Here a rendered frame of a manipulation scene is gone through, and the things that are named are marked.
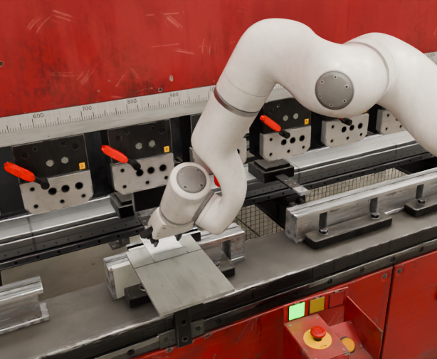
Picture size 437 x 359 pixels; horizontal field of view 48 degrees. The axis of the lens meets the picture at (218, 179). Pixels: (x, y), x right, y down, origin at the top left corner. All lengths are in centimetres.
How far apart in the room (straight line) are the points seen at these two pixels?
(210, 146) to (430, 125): 38
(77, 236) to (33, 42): 67
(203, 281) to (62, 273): 198
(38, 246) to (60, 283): 149
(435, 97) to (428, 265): 111
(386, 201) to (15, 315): 115
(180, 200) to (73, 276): 210
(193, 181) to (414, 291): 106
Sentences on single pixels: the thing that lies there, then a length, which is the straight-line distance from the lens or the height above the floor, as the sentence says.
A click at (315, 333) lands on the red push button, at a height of 81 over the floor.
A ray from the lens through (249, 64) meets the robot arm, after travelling 80.
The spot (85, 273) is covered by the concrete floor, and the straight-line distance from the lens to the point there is 302.
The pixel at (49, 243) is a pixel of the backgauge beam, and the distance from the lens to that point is 152.
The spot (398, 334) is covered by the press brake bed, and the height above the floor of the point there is 46.
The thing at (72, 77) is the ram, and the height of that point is 146.
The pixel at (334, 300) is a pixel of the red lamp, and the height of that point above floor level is 81.
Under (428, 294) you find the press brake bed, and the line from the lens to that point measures 189.
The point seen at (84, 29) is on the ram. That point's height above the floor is 156.
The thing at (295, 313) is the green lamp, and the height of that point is 81.
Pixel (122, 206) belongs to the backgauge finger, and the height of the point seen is 102.
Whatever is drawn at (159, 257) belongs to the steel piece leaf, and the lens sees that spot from 123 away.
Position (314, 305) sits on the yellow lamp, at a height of 81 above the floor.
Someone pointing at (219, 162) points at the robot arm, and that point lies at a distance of 91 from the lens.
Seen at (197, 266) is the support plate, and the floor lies 100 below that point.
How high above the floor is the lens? 169
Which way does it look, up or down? 25 degrees down
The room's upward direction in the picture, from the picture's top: 2 degrees counter-clockwise
